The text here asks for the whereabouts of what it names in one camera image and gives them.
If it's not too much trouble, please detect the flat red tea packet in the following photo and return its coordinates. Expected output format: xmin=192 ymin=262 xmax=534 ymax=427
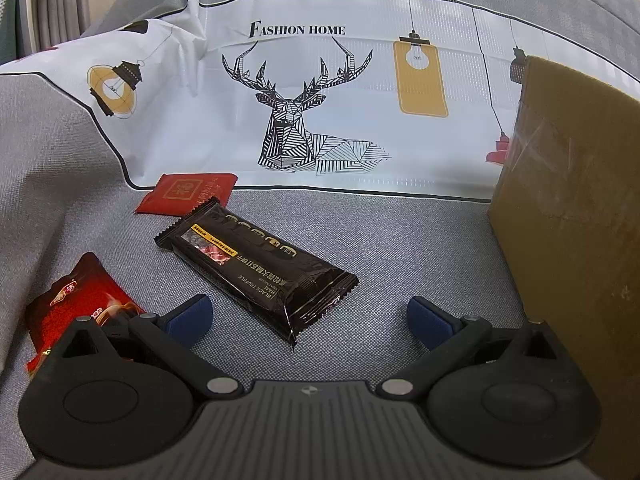
xmin=134 ymin=174 xmax=238 ymax=217

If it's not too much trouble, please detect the white deer print cloth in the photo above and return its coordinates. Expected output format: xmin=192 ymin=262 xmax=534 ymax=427
xmin=1 ymin=0 xmax=639 ymax=200

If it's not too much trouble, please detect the large red coffee pouch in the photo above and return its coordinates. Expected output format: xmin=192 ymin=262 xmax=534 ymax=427
xmin=25 ymin=252 xmax=144 ymax=377

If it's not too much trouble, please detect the black chocolate bar wrapper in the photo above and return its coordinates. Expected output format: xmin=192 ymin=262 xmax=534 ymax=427
xmin=155 ymin=198 xmax=359 ymax=346

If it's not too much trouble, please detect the brown cardboard box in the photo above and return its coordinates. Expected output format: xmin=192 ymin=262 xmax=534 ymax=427
xmin=489 ymin=56 xmax=639 ymax=479

